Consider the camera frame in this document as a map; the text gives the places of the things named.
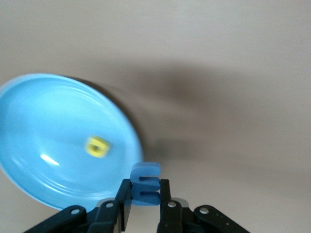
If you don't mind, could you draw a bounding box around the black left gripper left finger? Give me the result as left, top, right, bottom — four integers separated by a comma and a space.
23, 179, 134, 233

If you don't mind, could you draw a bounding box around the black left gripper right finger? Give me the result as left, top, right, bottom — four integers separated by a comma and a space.
157, 179, 251, 233

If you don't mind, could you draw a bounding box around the blue letter m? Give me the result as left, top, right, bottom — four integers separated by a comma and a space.
130, 162, 161, 207

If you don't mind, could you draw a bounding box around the yellow letter a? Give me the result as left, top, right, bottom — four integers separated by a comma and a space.
84, 136, 110, 158

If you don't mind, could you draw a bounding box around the blue plate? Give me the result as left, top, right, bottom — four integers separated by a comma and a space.
0, 73, 144, 211

